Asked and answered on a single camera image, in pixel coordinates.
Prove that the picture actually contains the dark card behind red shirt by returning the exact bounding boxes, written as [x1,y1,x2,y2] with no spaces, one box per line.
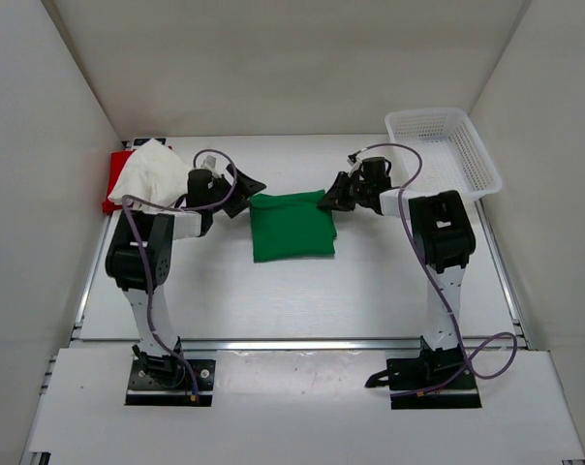
[131,138,169,149]

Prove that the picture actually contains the red t shirt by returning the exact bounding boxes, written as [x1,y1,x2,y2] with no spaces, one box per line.
[102,150,133,216]

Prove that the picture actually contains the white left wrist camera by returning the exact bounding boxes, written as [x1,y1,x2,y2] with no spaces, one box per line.
[199,154,218,173]

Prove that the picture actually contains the white t shirt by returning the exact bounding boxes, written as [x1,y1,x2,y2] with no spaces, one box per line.
[108,141,191,211]

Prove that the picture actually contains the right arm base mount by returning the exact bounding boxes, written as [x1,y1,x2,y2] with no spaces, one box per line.
[365,340,482,410]

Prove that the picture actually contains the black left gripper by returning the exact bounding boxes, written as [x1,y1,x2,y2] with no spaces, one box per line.
[206,164,265,217]

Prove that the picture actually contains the white plastic mesh basket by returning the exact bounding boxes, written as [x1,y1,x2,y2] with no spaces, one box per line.
[385,108,503,203]

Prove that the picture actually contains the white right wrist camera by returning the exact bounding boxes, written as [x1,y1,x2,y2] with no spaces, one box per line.
[347,151,362,177]

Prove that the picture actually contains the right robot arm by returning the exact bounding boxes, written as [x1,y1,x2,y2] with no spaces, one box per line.
[318,154,476,390]

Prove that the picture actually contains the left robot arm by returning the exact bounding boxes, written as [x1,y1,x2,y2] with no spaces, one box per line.
[105,163,266,394]

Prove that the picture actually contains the green garment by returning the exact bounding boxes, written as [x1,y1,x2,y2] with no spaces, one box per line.
[250,190,337,263]

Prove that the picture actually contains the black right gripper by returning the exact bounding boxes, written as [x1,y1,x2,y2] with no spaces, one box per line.
[318,172,373,213]

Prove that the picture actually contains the aluminium rail front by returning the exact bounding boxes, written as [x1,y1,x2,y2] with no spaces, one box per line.
[180,336,531,355]

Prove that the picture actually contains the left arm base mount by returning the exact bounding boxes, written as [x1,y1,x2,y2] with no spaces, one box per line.
[125,345,216,407]

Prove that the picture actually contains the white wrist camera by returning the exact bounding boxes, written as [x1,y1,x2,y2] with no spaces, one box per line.
[199,154,218,173]
[347,151,362,177]

